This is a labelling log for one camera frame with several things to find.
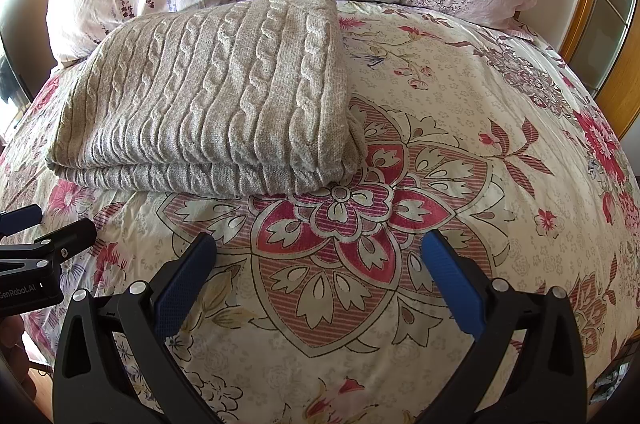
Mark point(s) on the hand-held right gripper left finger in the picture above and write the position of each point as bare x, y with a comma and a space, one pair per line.
182, 274

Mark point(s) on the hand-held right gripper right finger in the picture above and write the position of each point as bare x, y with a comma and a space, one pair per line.
455, 284

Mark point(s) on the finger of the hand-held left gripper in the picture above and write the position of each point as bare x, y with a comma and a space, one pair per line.
25, 216
70, 236

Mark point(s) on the person's left hand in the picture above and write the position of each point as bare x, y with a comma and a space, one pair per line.
9, 339

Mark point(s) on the floral bed sheet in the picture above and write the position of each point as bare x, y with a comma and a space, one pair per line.
450, 129

